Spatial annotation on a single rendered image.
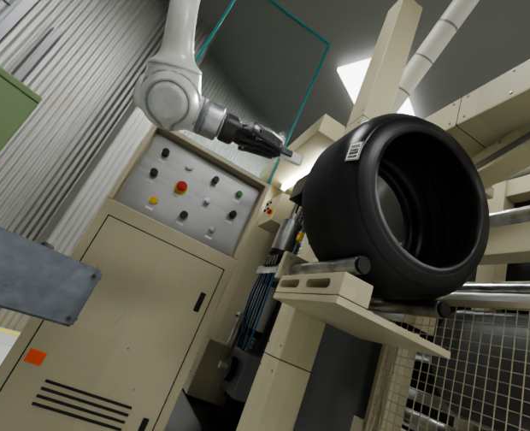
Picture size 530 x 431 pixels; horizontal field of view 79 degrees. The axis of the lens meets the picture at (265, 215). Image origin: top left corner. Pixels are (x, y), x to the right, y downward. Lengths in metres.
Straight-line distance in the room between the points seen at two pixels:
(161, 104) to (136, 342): 0.88
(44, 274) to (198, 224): 1.14
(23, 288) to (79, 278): 0.03
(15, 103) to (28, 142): 3.20
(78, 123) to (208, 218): 2.46
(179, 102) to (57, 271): 0.43
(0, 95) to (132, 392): 1.12
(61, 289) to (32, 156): 3.26
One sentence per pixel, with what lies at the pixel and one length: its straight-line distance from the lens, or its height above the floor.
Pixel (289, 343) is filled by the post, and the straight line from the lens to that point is 1.14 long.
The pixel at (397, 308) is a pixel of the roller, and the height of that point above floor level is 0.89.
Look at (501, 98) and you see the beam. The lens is 1.41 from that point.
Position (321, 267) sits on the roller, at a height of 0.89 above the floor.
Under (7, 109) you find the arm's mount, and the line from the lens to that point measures 0.30.
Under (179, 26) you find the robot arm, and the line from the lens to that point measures 0.70.
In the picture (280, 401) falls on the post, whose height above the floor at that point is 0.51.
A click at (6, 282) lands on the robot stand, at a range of 0.24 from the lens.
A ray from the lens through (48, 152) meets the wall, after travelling 3.52.
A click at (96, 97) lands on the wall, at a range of 3.75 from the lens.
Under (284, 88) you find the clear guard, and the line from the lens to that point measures 1.73.
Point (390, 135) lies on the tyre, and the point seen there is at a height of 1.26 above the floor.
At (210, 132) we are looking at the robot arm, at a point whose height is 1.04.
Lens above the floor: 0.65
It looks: 20 degrees up
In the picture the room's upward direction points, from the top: 23 degrees clockwise
